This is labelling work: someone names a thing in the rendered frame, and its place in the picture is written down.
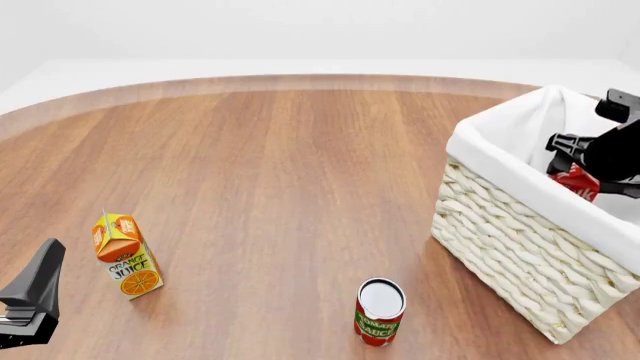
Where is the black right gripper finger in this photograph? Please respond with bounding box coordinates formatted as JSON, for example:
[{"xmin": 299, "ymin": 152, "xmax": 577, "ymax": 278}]
[
  {"xmin": 598, "ymin": 180, "xmax": 639, "ymax": 198},
  {"xmin": 546, "ymin": 151, "xmax": 585, "ymax": 176}
]

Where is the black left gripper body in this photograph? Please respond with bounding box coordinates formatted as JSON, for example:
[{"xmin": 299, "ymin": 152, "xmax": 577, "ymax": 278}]
[{"xmin": 0, "ymin": 301, "xmax": 60, "ymax": 349}]

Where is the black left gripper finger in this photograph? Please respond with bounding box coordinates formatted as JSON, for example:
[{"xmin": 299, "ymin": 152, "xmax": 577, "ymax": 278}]
[{"xmin": 0, "ymin": 237, "xmax": 67, "ymax": 322}]

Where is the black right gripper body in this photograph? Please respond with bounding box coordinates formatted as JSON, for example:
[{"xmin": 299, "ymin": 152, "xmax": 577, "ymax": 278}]
[{"xmin": 544, "ymin": 132, "xmax": 599, "ymax": 166}]

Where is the red milk carton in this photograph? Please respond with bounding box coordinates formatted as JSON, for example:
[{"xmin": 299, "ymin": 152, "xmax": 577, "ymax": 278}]
[{"xmin": 549, "ymin": 162, "xmax": 602, "ymax": 204}]

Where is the white cloth basket liner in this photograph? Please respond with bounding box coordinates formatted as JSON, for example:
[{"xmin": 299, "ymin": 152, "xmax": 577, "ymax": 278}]
[{"xmin": 446, "ymin": 84, "xmax": 640, "ymax": 276}]

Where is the white wicker basket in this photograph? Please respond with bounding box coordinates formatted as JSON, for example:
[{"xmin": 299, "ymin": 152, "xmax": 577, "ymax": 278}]
[{"xmin": 430, "ymin": 156, "xmax": 640, "ymax": 346}]

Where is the orange juice carton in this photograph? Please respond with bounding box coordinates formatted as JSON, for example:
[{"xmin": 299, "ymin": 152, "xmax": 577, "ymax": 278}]
[{"xmin": 91, "ymin": 207, "xmax": 165, "ymax": 302}]

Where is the tomato sauce tin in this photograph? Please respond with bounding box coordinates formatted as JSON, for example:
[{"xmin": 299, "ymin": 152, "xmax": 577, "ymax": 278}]
[{"xmin": 353, "ymin": 276, "xmax": 408, "ymax": 348}]

